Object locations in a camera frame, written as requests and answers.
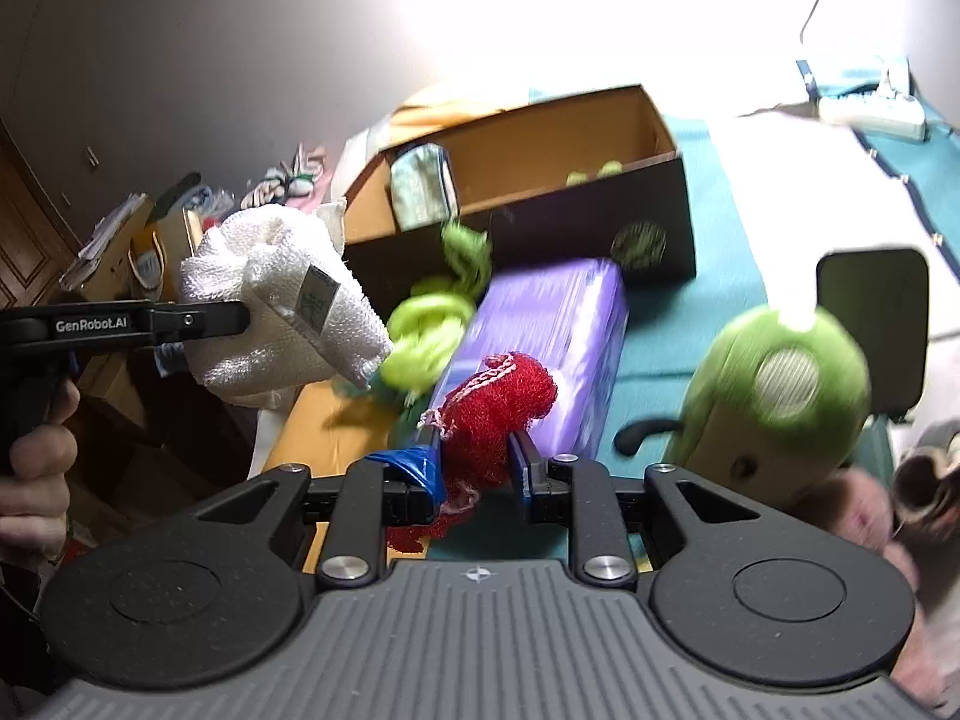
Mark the white power strip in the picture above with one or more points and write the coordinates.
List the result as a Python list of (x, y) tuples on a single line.
[(874, 114)]

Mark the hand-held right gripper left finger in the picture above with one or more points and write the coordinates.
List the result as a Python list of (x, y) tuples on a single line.
[(420, 469)]

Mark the wooden door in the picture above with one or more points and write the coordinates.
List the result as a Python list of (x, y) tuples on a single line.
[(30, 225)]

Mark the brown paper bag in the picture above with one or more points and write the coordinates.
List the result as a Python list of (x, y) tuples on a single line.
[(161, 251)]

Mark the purple tissue pack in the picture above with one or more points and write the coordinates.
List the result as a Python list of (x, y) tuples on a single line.
[(555, 330)]

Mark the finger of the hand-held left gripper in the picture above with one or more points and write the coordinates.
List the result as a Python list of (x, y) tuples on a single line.
[(210, 321)]

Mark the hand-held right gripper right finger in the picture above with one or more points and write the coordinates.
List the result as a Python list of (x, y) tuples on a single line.
[(525, 476)]

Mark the blue patterned cloth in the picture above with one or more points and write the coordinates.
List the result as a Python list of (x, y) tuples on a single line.
[(214, 201)]

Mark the small green toy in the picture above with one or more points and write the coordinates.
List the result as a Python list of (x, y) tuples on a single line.
[(600, 171)]

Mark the pile of papers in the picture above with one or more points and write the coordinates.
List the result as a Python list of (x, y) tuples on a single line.
[(105, 240)]

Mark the person's left hand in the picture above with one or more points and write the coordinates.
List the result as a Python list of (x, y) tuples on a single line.
[(41, 450)]

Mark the white towel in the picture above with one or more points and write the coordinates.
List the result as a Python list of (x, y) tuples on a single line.
[(277, 300)]

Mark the red knitted scrubber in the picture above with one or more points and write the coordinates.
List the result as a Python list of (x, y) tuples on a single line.
[(495, 412)]

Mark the green plush toy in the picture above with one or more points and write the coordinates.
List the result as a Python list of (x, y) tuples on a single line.
[(772, 390)]

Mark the dark cardboard box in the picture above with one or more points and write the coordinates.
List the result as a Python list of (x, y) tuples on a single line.
[(540, 240)]

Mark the pink cloth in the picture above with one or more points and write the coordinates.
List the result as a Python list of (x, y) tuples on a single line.
[(862, 517)]

